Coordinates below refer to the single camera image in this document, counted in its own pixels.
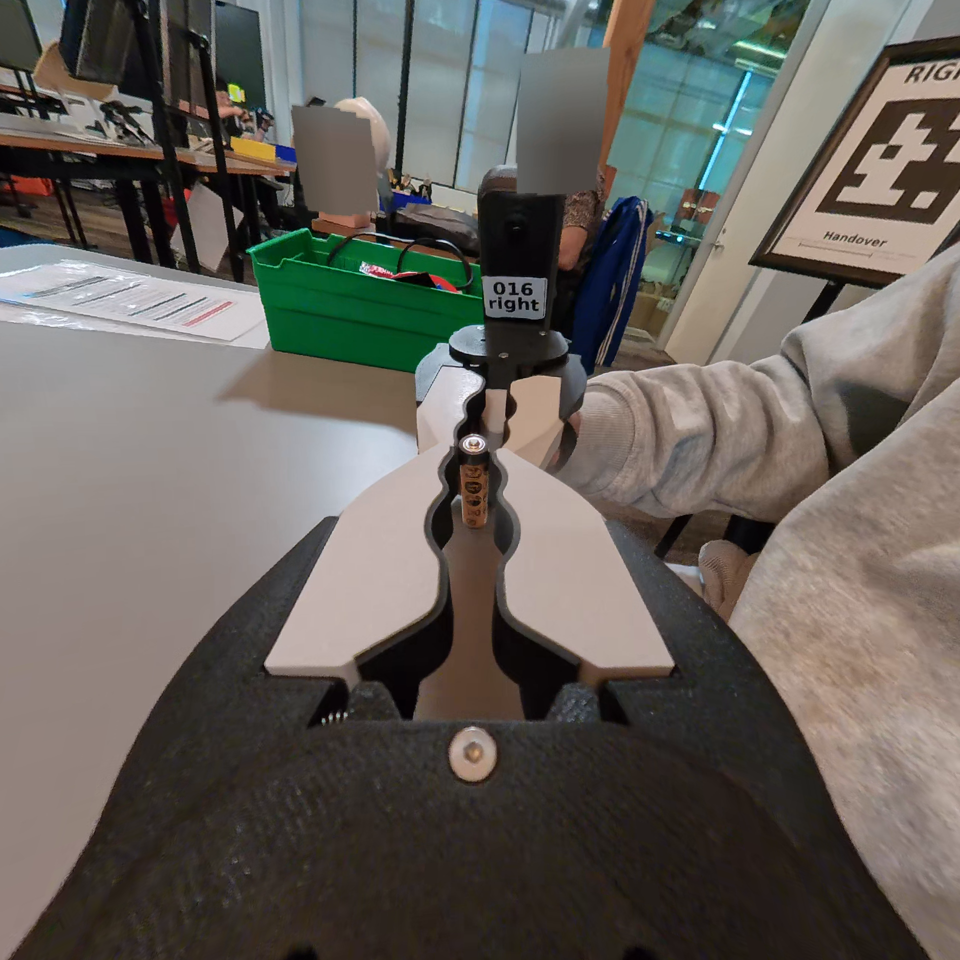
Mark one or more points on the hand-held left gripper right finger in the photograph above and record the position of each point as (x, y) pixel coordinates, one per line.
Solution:
(577, 592)

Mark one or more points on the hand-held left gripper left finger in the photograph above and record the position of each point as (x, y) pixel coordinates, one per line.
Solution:
(360, 585)

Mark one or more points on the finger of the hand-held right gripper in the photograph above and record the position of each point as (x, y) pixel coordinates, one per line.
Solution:
(541, 420)
(446, 405)

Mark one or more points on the orange and black battery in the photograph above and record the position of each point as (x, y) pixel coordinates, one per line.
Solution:
(474, 487)

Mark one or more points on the person's right forearm grey sleeve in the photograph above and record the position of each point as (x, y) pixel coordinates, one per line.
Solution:
(720, 435)

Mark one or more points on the blue jacket with white stripes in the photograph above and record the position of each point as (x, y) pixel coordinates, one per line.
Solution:
(611, 277)

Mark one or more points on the green plastic bin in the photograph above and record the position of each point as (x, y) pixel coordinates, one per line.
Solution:
(337, 315)

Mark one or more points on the red snack packet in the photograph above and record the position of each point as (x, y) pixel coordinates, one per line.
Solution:
(375, 268)

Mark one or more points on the wooden pillar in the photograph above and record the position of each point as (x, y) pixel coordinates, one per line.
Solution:
(628, 75)

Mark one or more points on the yellow box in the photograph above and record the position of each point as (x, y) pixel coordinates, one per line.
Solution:
(253, 148)

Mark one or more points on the black sign easel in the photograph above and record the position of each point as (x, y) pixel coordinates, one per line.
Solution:
(826, 300)

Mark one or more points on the printed paper sheet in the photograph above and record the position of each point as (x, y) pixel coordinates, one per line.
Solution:
(127, 300)

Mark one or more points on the black computer monitor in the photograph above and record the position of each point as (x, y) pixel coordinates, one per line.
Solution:
(97, 37)
(240, 45)

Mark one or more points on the black stand pole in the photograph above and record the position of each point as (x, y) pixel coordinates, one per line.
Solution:
(169, 142)

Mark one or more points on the framed black and white marker sign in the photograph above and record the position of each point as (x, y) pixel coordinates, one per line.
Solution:
(877, 157)

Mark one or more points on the long wooden table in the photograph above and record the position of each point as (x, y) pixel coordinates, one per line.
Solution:
(112, 150)

